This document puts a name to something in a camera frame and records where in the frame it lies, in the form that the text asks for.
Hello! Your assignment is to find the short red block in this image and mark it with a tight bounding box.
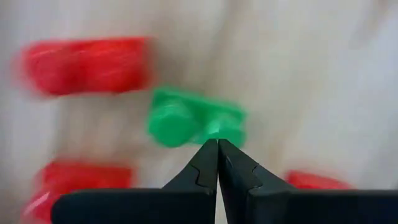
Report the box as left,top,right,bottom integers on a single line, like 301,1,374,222
21,159,135,224
284,169,354,191
14,36,155,97

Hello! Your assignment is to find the short green block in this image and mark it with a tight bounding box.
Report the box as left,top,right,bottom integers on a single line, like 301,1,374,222
146,86,249,149

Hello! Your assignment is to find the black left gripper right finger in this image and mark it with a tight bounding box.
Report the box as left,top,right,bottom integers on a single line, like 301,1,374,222
218,138,398,224

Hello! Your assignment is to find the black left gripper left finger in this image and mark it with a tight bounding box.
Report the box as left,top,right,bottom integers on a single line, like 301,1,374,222
51,138,219,224

